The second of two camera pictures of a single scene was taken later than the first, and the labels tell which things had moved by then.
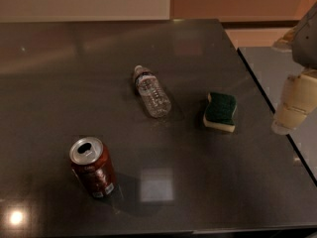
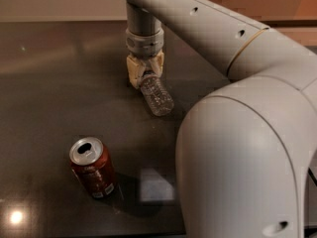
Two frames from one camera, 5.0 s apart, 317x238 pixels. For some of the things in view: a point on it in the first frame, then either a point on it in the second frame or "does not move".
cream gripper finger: (299, 99) -> (144, 45)
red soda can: (93, 165) does not move
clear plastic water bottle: (156, 100) does not move
